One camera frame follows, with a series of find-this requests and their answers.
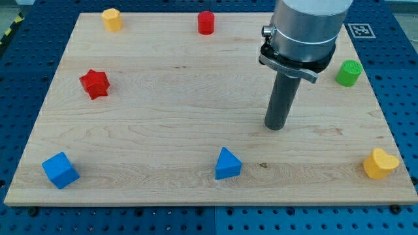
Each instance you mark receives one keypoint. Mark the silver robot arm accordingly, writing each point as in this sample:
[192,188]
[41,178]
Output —
[301,37]

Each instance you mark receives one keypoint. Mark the white fiducial marker tag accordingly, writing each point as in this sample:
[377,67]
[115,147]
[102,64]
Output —
[361,31]

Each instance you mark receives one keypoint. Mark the blue triangle block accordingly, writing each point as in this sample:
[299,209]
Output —
[228,165]

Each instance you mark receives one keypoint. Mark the blue cube block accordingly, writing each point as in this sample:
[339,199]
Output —
[60,171]

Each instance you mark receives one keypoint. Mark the yellow hexagon block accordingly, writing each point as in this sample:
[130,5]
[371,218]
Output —
[112,19]

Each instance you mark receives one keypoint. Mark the wooden board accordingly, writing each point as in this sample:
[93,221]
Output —
[176,98]

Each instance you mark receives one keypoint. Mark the red cylinder block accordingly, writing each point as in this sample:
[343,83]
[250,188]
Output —
[206,22]

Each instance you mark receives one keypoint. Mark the green cylinder block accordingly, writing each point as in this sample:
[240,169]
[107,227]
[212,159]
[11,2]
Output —
[348,73]

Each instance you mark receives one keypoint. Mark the yellow heart block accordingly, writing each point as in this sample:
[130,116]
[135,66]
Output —
[379,164]

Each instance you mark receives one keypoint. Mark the red star block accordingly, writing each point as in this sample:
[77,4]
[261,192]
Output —
[95,83]

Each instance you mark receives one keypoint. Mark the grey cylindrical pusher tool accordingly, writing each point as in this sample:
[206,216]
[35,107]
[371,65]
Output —
[281,99]

